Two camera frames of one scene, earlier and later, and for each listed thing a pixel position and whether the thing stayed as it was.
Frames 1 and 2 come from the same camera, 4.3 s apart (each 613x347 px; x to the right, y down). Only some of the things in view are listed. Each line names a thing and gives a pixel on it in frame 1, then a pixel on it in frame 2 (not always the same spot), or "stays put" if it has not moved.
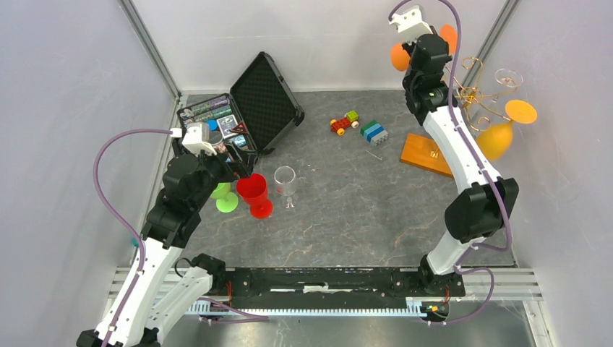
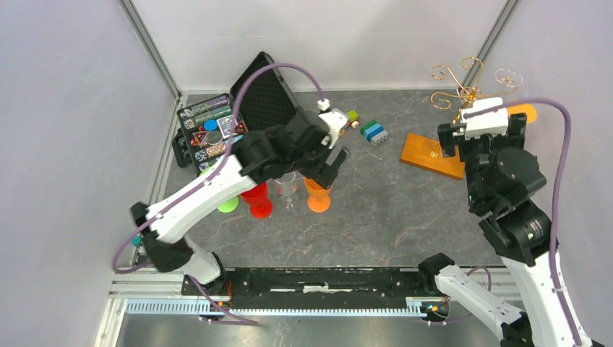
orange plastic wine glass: (400, 57) to (319, 200)
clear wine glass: (508, 78) stays put
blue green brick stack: (374, 132) stays put
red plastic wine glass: (253, 190) stays put
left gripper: (241, 165) to (328, 173)
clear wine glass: (285, 183) stays put
